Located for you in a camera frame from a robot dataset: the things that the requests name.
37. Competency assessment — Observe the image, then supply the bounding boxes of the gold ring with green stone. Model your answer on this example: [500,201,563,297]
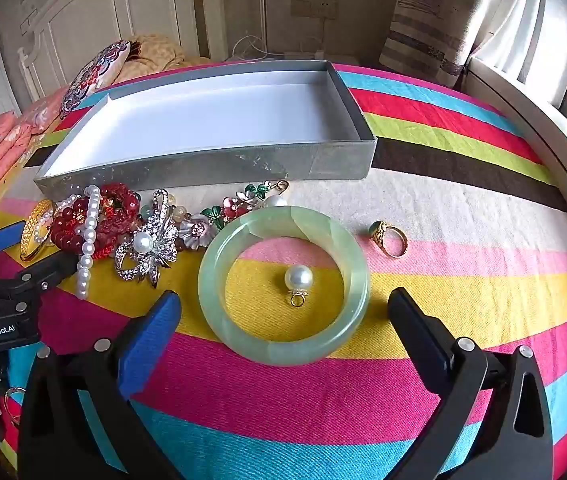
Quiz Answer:
[367,220,409,259]

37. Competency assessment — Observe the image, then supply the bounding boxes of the printed curtain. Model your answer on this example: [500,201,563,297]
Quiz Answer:
[378,0,549,93]

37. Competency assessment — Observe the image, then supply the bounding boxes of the white lamp pole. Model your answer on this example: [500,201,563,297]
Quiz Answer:
[258,0,269,56]

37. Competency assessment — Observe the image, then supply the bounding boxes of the silver pearl brooch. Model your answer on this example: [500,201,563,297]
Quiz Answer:
[114,189,180,288]

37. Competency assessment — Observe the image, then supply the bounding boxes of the green jade bangle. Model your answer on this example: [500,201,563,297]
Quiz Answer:
[198,206,370,366]

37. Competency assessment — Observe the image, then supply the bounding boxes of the white headboard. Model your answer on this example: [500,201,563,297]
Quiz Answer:
[16,0,229,106]

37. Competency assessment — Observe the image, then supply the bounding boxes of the white nightstand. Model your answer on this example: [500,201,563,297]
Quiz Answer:
[228,50,364,68]

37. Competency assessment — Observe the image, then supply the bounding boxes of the yellow blanket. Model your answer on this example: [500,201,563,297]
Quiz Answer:
[122,34,214,81]

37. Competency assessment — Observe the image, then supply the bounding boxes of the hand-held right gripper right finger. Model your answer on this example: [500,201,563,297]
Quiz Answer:
[387,287,554,480]

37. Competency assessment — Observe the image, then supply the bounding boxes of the patterned pillow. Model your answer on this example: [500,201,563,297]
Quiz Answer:
[58,39,132,120]

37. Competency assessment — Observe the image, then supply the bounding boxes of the striped bed cover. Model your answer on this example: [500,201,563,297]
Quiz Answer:
[0,62,567,480]

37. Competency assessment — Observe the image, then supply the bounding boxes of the grey cardboard box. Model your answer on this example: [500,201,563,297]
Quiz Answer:
[32,59,377,200]

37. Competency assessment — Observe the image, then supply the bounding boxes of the red knotted ornament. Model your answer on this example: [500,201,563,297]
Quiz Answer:
[91,183,142,261]

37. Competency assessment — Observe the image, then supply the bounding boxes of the white cable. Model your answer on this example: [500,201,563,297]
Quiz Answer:
[231,19,329,61]

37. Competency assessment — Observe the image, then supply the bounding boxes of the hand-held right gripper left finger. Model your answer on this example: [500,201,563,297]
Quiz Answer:
[18,289,187,480]

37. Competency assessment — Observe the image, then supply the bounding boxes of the white pearl pendant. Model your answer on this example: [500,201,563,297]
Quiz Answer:
[283,264,315,307]

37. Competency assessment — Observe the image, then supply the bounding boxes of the white sheer curtain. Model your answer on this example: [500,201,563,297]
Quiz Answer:
[473,0,567,111]

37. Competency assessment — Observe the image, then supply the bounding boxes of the wall socket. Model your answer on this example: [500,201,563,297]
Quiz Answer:
[291,0,339,21]

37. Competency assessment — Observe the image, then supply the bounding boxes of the gold bangle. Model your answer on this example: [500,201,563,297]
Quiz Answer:
[18,199,59,262]

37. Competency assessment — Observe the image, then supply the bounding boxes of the white pearl necklace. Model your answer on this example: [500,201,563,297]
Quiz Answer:
[34,185,102,302]

